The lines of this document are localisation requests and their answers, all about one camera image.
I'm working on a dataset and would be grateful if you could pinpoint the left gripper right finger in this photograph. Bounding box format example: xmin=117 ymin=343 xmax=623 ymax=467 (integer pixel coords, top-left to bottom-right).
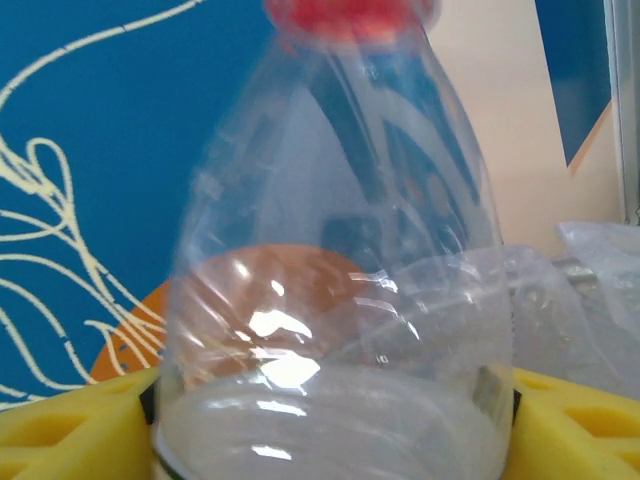
xmin=507 ymin=368 xmax=640 ymax=480

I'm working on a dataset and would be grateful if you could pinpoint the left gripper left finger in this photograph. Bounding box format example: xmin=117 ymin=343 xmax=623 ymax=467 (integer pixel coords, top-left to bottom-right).
xmin=0 ymin=367 xmax=164 ymax=480

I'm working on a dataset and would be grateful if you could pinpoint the clear plastic bottle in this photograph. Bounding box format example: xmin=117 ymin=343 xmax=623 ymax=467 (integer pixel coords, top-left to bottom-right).
xmin=154 ymin=0 xmax=516 ymax=480

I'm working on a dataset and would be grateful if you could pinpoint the clear plastic bin liner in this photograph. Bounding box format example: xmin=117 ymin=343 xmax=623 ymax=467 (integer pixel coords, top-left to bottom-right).
xmin=502 ymin=219 xmax=640 ymax=394

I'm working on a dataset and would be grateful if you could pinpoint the aluminium frame post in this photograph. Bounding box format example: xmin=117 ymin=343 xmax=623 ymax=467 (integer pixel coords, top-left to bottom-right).
xmin=607 ymin=0 xmax=640 ymax=224

